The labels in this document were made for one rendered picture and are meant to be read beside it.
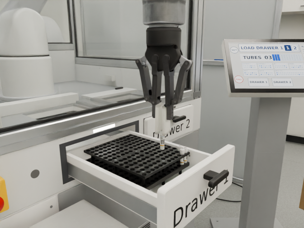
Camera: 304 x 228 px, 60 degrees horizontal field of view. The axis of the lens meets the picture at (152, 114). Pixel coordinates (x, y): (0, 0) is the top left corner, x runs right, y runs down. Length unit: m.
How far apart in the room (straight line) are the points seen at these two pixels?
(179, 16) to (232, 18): 1.72
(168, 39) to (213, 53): 1.77
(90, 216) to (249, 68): 0.98
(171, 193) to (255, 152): 1.05
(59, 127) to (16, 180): 0.15
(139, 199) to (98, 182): 0.13
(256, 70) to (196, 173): 0.88
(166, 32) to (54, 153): 0.40
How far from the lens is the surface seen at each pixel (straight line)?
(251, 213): 1.68
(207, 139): 2.46
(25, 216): 0.74
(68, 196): 0.78
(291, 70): 1.42
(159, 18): 0.55
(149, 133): 0.91
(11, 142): 0.66
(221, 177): 0.58
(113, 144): 0.76
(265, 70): 1.37
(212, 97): 2.34
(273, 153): 1.54
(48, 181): 0.73
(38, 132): 0.67
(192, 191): 0.56
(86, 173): 0.68
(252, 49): 1.43
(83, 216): 0.72
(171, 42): 0.55
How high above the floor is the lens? 1.18
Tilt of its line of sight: 15 degrees down
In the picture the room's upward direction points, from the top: straight up
